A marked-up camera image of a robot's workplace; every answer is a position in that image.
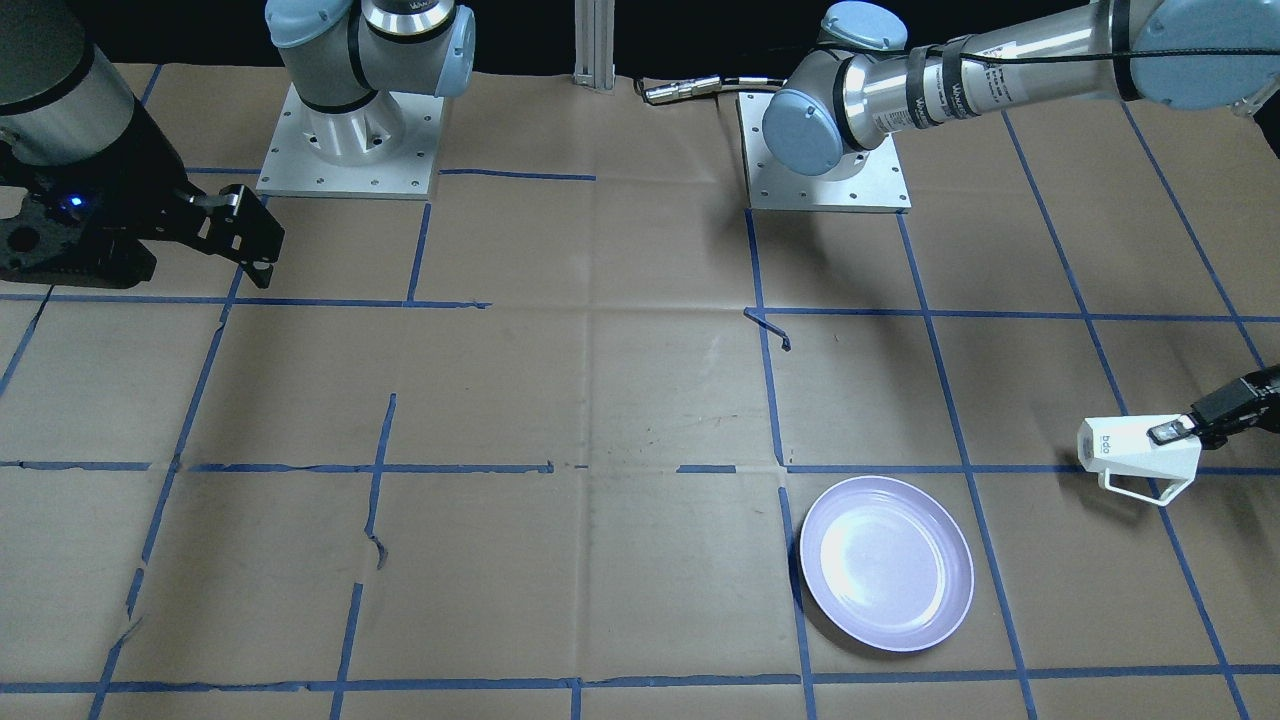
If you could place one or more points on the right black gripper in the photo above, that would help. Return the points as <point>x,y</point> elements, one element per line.
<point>143,167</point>

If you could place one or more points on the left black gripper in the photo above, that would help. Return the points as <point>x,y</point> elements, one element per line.
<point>1225,404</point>

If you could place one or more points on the white faceted cup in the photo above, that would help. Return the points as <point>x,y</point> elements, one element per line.
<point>1144,446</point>

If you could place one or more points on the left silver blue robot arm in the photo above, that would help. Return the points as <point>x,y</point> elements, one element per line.
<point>959,253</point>

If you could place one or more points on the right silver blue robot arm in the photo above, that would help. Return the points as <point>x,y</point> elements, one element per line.
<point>64,101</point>

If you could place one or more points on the lavender round plate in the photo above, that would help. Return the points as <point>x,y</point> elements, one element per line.
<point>887,564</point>

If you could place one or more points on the metal base plate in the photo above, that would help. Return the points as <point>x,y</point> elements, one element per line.
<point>385,150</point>
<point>864,182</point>

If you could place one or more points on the aluminium extrusion post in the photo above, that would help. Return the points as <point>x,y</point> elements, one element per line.
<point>593,32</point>

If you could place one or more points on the silver cable connector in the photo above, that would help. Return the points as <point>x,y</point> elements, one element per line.
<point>680,91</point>

